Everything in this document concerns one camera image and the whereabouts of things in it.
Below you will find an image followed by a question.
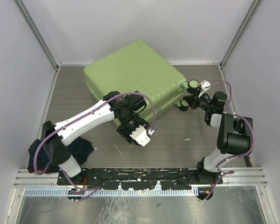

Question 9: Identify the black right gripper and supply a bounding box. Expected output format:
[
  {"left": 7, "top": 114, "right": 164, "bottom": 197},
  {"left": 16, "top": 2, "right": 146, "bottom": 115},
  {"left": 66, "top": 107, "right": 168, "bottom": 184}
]
[{"left": 185, "top": 89, "right": 214, "bottom": 112}]

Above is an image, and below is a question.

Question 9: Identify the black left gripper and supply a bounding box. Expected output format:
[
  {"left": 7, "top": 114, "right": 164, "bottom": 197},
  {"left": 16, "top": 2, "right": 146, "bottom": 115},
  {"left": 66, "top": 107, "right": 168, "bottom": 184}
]
[{"left": 116, "top": 112, "right": 148, "bottom": 143}]

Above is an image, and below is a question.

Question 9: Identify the navy blue garment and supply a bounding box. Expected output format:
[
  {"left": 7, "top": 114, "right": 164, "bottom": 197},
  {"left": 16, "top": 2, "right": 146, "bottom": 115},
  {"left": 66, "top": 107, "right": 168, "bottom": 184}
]
[{"left": 27, "top": 137, "right": 94, "bottom": 173}]

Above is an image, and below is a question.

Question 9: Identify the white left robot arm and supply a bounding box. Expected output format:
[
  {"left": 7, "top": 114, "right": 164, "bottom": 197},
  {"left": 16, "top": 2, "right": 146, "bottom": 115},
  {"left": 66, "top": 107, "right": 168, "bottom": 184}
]
[{"left": 37, "top": 91, "right": 156, "bottom": 185}]

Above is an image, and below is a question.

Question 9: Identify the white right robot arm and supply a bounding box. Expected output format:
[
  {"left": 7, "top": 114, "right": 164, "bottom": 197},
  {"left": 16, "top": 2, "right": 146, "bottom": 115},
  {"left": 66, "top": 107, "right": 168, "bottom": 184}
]
[{"left": 181, "top": 91, "right": 253, "bottom": 184}]

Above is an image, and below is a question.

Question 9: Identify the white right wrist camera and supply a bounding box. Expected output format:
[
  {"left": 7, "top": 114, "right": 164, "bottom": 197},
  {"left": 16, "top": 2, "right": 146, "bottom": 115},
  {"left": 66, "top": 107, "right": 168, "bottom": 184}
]
[{"left": 198, "top": 80, "right": 210, "bottom": 98}]

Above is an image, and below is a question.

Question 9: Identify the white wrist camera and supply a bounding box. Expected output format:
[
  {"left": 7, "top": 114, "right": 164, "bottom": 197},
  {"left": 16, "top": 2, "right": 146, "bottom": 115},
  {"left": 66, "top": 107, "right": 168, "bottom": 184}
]
[
  {"left": 198, "top": 80, "right": 210, "bottom": 98},
  {"left": 130, "top": 126, "right": 154, "bottom": 147}
]

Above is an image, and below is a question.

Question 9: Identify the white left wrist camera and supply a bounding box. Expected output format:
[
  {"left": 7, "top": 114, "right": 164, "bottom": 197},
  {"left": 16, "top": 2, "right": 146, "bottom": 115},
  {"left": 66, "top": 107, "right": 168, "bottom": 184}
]
[{"left": 130, "top": 126, "right": 154, "bottom": 147}]

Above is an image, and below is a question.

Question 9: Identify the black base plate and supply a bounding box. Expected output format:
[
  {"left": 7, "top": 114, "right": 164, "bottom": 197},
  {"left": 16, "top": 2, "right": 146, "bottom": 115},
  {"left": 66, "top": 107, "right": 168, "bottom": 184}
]
[{"left": 71, "top": 168, "right": 223, "bottom": 190}]

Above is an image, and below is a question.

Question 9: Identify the aluminium rail frame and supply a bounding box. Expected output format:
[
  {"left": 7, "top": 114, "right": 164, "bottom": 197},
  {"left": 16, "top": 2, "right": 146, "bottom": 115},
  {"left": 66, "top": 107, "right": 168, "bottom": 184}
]
[{"left": 7, "top": 168, "right": 278, "bottom": 224}]

